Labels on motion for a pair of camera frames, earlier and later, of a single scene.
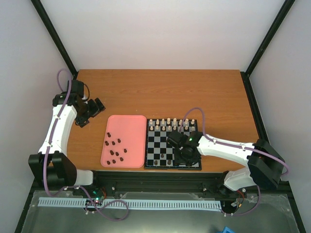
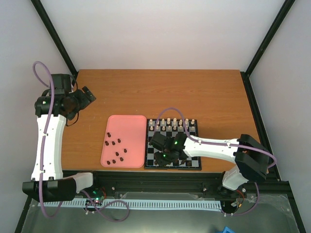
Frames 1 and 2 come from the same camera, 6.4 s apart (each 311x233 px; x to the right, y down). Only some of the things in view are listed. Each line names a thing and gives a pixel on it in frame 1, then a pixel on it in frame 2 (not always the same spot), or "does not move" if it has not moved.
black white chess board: x=159 y=155 does not move
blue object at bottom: x=227 y=229 does not move
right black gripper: x=178 y=160 to x=161 y=162
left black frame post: x=54 y=36 does not move
